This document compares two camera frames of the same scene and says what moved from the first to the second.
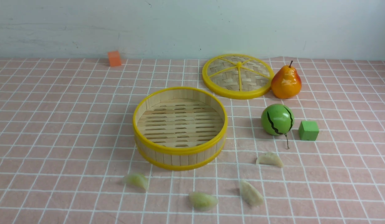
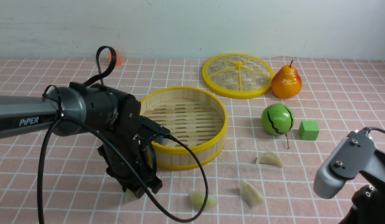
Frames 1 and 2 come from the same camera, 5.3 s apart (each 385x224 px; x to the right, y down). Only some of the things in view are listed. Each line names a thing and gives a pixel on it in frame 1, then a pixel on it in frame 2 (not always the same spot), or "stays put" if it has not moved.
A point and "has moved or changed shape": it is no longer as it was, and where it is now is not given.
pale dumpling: x=249 y=194 stays put
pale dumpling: x=202 y=201 stays put
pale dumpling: x=269 y=157 stays put
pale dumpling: x=138 y=179 has moved or changed shape
